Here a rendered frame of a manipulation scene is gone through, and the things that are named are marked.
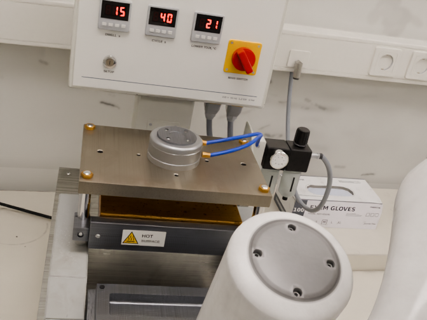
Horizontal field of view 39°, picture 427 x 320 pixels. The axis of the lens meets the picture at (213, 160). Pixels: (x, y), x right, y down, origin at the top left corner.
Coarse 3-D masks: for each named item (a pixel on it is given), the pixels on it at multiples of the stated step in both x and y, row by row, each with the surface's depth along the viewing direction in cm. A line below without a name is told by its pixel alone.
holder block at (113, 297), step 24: (96, 288) 79; (120, 288) 79; (144, 288) 80; (168, 288) 81; (192, 288) 82; (96, 312) 74; (120, 312) 77; (144, 312) 78; (168, 312) 79; (192, 312) 80
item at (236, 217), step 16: (112, 208) 84; (128, 208) 85; (144, 208) 85; (160, 208) 86; (176, 208) 87; (192, 208) 88; (208, 208) 88; (224, 208) 89; (224, 224) 86; (240, 224) 87
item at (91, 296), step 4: (88, 292) 81; (92, 292) 81; (88, 296) 80; (92, 296) 80; (88, 300) 79; (92, 300) 80; (88, 304) 79; (92, 304) 79; (88, 308) 78; (92, 308) 78; (88, 312) 78; (92, 312) 78; (88, 316) 77; (92, 316) 77
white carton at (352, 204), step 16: (304, 176) 146; (304, 192) 139; (320, 192) 142; (336, 192) 142; (352, 192) 145; (368, 192) 145; (288, 208) 138; (336, 208) 139; (352, 208) 140; (368, 208) 141; (320, 224) 140; (336, 224) 141; (352, 224) 142; (368, 224) 143
